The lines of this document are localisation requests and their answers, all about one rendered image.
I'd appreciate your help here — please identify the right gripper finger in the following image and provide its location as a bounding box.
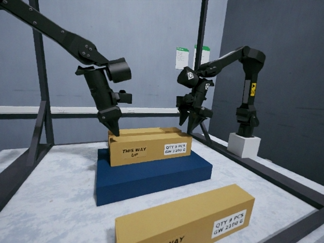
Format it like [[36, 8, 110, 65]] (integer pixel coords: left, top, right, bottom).
[[101, 116, 121, 137]]

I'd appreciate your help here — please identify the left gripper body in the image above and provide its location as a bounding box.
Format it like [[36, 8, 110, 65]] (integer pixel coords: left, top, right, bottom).
[[176, 90, 213, 118]]

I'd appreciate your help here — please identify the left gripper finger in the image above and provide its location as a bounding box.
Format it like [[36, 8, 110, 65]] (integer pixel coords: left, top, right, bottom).
[[189, 113, 207, 131], [178, 108, 190, 126]]

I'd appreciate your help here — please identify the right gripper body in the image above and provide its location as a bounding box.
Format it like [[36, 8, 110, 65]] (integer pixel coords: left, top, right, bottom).
[[90, 85, 122, 122]]

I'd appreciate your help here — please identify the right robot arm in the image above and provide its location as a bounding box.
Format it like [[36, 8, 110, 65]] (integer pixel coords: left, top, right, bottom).
[[0, 0, 132, 105]]

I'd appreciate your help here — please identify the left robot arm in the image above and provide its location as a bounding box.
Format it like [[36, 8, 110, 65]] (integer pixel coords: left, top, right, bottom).
[[176, 45, 266, 138]]

